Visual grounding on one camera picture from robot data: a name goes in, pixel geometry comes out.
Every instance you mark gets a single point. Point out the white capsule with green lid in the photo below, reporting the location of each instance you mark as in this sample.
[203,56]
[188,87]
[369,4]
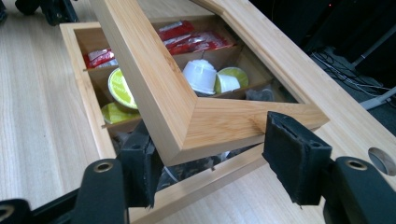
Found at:
[232,82]
[121,88]
[116,114]
[200,76]

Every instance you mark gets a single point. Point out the stack of red tea packets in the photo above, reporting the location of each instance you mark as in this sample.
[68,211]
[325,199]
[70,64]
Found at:
[193,42]

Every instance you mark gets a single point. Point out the white desk frame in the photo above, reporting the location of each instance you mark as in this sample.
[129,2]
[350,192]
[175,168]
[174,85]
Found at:
[376,101]

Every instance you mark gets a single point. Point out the wooden tea box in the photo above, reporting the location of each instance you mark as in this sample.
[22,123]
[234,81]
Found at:
[162,77]

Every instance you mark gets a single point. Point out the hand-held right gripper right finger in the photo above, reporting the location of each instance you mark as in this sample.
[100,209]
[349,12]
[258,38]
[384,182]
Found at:
[295,155]

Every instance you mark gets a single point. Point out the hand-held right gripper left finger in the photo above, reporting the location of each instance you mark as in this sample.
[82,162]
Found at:
[140,174]

